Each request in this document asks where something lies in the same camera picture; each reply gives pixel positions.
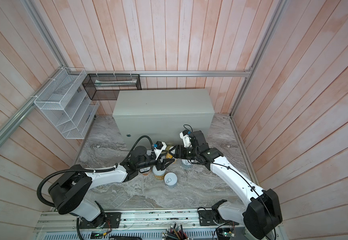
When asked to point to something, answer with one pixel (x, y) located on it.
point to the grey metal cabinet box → (161, 115)
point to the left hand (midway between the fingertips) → (171, 158)
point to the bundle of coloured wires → (175, 232)
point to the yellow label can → (168, 155)
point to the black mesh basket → (106, 86)
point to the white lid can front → (170, 179)
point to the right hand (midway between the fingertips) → (172, 151)
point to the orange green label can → (158, 174)
